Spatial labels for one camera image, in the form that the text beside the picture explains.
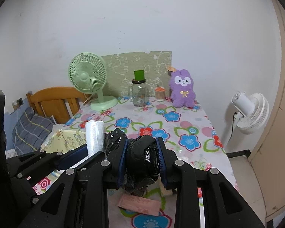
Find white plastic bag roll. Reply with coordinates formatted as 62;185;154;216
85;120;104;157

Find pink paper packet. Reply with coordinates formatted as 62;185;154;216
118;194;161;216

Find black plastic bag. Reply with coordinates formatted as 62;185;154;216
104;127;160;194

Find grey plaid pillow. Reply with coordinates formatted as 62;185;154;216
13;107;55;155

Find beige door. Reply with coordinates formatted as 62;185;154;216
249;0;285;222

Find floral tablecloth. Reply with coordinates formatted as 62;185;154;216
33;96;239;228

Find white standing fan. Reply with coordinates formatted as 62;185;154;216
227;91;270;144

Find green desk fan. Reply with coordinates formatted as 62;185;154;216
68;52;118;111

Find glass mason jar mug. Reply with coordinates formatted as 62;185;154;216
128;79;148;107

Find small orange-lid jar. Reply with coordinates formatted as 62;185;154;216
155;86;165;102

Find green cup on jar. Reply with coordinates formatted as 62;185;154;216
134;70;145;81

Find purple plush bunny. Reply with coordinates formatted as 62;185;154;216
169;69;196;108

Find green patterned board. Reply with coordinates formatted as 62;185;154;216
102;51;172;97

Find wall socket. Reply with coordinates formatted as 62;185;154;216
12;98;24;111

